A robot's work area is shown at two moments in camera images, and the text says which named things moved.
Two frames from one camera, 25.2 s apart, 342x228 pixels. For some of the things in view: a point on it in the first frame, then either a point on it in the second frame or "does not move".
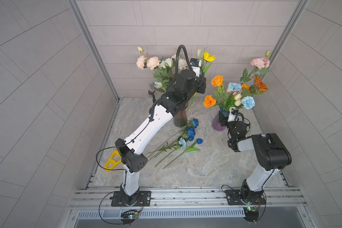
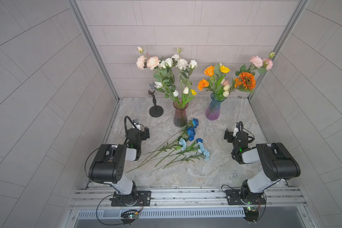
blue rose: x=191 y=131 → x=194 y=123
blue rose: x=194 y=123 → x=191 y=131
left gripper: x=198 y=82 → x=146 y=136
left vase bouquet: x=164 y=69 does not move
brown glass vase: x=180 y=119 does not move
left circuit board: x=128 y=216 does not move
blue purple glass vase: x=215 y=122 → x=213 y=109
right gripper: x=224 y=120 → x=230 y=136
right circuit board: x=251 y=213 does not move
